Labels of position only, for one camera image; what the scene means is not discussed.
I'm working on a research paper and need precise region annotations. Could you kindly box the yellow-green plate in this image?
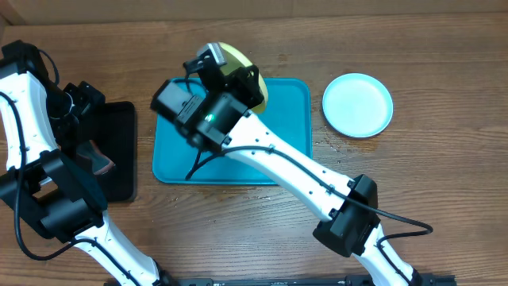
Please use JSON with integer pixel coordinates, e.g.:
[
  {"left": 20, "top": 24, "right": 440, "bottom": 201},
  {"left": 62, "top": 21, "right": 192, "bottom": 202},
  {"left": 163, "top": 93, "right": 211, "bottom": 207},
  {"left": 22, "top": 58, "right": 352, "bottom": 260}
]
[{"left": 219, "top": 42, "right": 268, "bottom": 114}]

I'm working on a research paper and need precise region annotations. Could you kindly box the light blue plate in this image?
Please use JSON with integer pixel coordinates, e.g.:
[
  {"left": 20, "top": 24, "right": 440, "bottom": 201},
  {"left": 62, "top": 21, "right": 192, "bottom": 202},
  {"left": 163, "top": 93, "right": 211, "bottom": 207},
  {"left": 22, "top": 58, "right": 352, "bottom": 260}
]
[{"left": 322, "top": 73, "right": 394, "bottom": 138}]

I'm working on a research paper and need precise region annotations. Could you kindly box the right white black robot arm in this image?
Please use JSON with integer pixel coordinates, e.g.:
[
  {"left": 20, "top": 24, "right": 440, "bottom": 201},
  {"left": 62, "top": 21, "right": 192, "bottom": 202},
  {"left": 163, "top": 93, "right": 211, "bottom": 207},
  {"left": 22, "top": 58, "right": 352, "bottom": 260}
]
[{"left": 151, "top": 56, "right": 423, "bottom": 285}]

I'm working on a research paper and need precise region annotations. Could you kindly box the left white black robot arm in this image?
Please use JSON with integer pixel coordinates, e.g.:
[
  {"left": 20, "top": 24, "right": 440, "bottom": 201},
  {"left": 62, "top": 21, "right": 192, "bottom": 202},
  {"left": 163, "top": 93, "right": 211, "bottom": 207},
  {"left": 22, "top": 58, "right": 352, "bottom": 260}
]
[{"left": 1, "top": 41, "right": 173, "bottom": 285}]

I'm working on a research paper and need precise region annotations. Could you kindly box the teal plastic tray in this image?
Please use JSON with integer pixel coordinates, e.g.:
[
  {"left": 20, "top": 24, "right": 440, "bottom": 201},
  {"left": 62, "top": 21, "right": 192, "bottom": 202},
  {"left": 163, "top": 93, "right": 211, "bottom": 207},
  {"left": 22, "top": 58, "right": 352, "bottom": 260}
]
[{"left": 152, "top": 78, "right": 312, "bottom": 185}]

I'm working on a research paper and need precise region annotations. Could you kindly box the black tray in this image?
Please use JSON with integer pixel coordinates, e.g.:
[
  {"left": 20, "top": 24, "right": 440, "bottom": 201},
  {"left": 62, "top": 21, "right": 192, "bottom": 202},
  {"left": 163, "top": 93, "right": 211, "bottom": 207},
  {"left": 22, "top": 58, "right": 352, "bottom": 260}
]
[{"left": 77, "top": 102, "right": 137, "bottom": 203}]

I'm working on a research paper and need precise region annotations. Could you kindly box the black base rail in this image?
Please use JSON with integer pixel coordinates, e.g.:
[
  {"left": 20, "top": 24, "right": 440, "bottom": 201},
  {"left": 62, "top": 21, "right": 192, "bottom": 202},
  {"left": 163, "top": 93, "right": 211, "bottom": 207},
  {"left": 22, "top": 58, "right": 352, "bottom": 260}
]
[{"left": 169, "top": 274, "right": 458, "bottom": 286}]

